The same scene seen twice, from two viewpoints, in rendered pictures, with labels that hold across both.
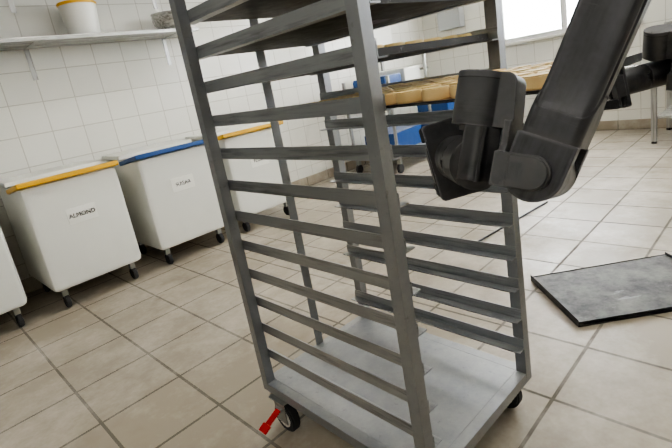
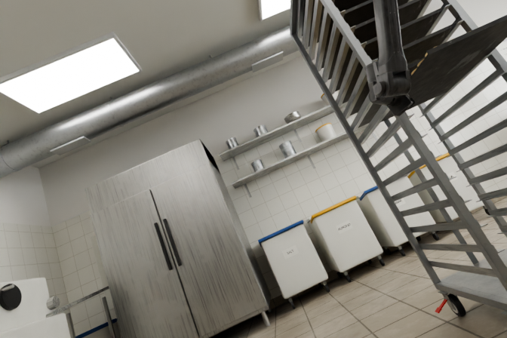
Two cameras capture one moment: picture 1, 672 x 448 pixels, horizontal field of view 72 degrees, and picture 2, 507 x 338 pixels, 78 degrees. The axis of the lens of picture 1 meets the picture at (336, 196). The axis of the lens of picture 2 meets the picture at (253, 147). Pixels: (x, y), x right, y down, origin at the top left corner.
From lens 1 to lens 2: 74 cm
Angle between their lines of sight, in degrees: 50
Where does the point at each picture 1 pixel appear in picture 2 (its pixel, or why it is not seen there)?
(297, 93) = (474, 129)
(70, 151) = (336, 199)
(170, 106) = not seen: hidden behind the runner
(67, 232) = (339, 238)
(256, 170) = not seen: hidden behind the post
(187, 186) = (400, 204)
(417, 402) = (480, 244)
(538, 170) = (379, 84)
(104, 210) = (354, 224)
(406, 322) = (449, 194)
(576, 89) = (383, 56)
